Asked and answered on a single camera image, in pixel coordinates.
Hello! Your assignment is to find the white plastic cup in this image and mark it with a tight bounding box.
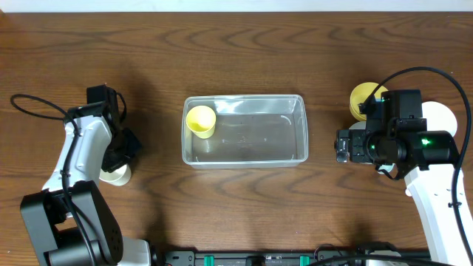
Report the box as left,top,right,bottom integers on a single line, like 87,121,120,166
99,164,132,186

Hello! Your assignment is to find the yellow plastic bowl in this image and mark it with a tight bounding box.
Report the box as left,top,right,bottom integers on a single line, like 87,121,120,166
350,82,378,121

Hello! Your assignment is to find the yellow plastic cup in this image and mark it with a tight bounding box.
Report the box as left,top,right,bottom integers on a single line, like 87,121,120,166
186,106,217,139

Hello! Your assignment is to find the grey plastic bowl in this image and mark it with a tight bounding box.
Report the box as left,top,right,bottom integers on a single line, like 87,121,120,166
349,121,366,130

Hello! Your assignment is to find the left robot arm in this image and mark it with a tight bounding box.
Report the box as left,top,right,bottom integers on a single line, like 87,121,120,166
20,85,157,266

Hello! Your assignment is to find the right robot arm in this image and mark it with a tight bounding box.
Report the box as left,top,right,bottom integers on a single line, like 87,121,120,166
334,89,472,265

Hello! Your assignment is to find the clear plastic container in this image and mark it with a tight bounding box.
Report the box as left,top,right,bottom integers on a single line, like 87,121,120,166
181,95,309,169

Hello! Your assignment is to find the mint green plastic spoon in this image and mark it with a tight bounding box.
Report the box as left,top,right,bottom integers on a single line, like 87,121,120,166
377,165,394,174

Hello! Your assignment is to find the white plastic fork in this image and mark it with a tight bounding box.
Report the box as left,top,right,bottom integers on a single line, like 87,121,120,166
405,188,412,197

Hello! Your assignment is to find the white plastic bowl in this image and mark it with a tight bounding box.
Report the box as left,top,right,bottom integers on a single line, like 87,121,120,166
421,101,457,137

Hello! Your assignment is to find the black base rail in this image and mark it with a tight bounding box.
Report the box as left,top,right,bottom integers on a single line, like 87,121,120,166
162,242,432,266

